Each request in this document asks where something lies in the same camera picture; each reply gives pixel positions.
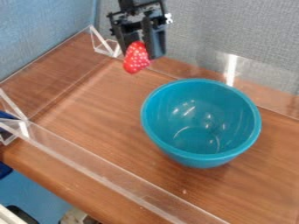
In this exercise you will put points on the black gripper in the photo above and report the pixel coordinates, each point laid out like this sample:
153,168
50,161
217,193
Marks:
144,16

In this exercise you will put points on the red toy strawberry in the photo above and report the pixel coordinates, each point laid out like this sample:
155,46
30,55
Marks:
136,58

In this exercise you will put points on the blue plastic bowl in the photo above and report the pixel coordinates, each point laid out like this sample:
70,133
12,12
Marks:
200,121

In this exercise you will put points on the clear acrylic back barrier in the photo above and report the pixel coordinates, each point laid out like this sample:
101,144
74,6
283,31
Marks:
267,97

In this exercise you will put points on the clear acrylic barrier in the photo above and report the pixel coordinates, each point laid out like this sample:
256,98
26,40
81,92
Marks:
108,192
267,97

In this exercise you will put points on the clear acrylic front barrier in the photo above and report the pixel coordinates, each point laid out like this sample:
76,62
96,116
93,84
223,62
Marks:
108,192

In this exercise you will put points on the black object bottom left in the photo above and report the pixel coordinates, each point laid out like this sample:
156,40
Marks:
21,214

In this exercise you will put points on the clear acrylic corner bracket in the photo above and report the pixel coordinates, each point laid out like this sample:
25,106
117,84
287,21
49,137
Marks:
104,46

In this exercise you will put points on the clear acrylic left bracket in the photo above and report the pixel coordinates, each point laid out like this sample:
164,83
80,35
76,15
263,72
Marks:
13,121

